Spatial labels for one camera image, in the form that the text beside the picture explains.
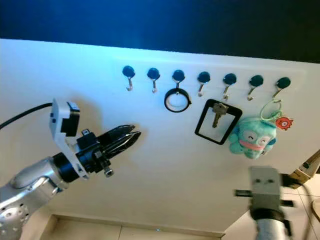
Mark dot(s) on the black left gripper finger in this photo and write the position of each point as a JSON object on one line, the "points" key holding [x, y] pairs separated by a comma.
{"points": [[115, 133], [122, 144]]}

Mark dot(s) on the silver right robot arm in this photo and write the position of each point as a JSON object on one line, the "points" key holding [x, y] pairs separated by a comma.
{"points": [[270, 230]]}

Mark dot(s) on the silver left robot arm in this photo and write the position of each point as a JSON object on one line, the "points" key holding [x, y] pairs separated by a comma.
{"points": [[30, 182]]}

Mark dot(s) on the silver key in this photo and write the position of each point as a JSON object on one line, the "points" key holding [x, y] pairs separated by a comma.
{"points": [[219, 109]]}

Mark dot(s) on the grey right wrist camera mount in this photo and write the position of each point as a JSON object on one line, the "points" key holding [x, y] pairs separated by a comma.
{"points": [[266, 187]]}

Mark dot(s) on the dark round wall hook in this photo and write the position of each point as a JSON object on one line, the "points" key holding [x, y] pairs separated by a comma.
{"points": [[204, 76], [230, 78], [283, 82], [128, 71], [153, 73], [256, 80], [178, 75]]}

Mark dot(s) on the black card frame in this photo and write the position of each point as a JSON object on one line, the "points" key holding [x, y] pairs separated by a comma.
{"points": [[230, 126]]}

